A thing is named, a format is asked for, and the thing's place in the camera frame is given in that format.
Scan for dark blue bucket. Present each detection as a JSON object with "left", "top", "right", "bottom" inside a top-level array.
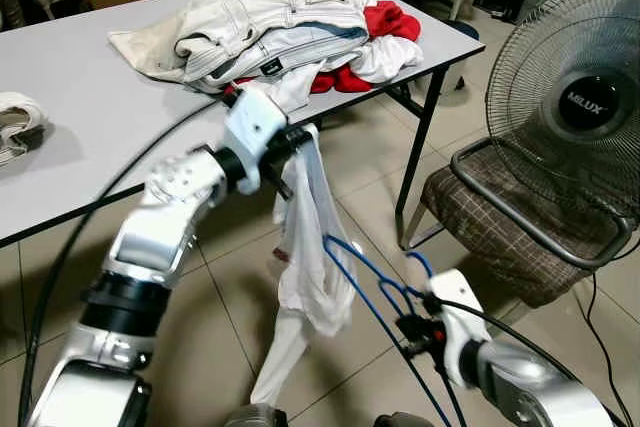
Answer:
[{"left": 437, "top": 19, "right": 483, "bottom": 70}]

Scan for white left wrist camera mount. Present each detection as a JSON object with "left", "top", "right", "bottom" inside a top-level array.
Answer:
[{"left": 222, "top": 85, "right": 291, "bottom": 196}]

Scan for blue clothes hanger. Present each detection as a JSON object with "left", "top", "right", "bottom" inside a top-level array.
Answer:
[{"left": 322, "top": 235, "right": 466, "bottom": 427}]

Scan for small white crumpled garment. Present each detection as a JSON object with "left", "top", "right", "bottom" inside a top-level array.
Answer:
[{"left": 345, "top": 35, "right": 424, "bottom": 85}]

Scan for grey robot right leg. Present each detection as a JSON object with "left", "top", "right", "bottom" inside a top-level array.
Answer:
[{"left": 375, "top": 412, "right": 436, "bottom": 427}]

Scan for plaid cushion chair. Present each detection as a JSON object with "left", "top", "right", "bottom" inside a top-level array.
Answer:
[{"left": 420, "top": 139, "right": 640, "bottom": 308}]

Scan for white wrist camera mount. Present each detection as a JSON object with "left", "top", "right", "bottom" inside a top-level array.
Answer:
[
  {"left": 222, "top": 85, "right": 291, "bottom": 196},
  {"left": 428, "top": 269, "right": 491, "bottom": 388}
]

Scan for grey robot leg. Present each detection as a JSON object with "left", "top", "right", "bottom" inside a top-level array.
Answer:
[
  {"left": 225, "top": 404, "right": 291, "bottom": 427},
  {"left": 375, "top": 412, "right": 436, "bottom": 427}
]

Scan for pale blue jeans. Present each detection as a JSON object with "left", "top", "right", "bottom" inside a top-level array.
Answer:
[{"left": 185, "top": 25, "right": 369, "bottom": 88}]

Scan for grey robot left leg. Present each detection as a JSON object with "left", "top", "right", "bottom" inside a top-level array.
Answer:
[{"left": 225, "top": 404, "right": 291, "bottom": 427}]

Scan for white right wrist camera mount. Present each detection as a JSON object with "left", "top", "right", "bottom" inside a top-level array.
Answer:
[{"left": 428, "top": 269, "right": 491, "bottom": 388}]

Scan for black standing fan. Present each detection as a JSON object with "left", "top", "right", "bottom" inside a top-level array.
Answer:
[{"left": 485, "top": 0, "right": 640, "bottom": 223}]

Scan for red crumpled garment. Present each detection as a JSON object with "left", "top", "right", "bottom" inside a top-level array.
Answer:
[{"left": 230, "top": 2, "right": 423, "bottom": 96}]

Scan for black floor power cord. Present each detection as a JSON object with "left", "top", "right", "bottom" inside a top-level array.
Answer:
[{"left": 583, "top": 272, "right": 640, "bottom": 427}]

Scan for cream cloth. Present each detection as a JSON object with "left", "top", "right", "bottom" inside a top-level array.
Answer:
[{"left": 108, "top": 25, "right": 191, "bottom": 83}]

